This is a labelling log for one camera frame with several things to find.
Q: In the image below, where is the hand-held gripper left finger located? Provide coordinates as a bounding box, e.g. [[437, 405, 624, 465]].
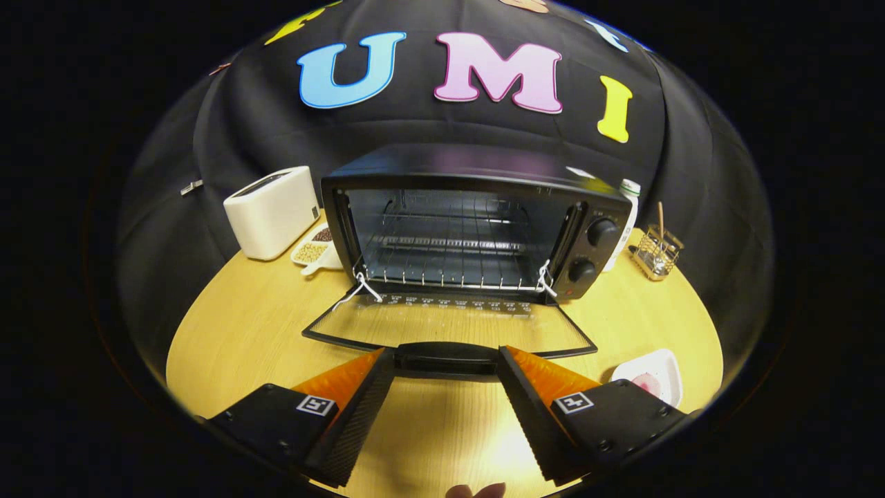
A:
[[207, 348, 396, 488]]

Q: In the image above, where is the cream pop-up toaster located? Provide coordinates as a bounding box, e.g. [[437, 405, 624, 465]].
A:
[[223, 166, 321, 261]]

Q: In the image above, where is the wire mesh basket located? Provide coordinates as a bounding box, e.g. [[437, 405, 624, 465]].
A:
[[631, 225, 684, 281]]

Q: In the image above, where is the white divided dish with beans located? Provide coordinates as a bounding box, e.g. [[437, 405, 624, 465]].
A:
[[290, 223, 343, 276]]

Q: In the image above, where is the black backdrop cloth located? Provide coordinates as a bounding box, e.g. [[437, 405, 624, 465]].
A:
[[114, 0, 775, 388]]

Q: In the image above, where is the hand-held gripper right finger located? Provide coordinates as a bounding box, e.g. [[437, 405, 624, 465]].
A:
[[498, 346, 699, 485]]

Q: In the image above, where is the white square plate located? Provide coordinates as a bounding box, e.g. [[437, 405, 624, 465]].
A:
[[611, 349, 684, 407]]

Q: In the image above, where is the white bottle green label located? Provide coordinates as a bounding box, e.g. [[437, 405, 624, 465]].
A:
[[603, 178, 642, 272]]

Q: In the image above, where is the black toaster oven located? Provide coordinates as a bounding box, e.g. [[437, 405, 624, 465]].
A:
[[302, 143, 633, 382]]

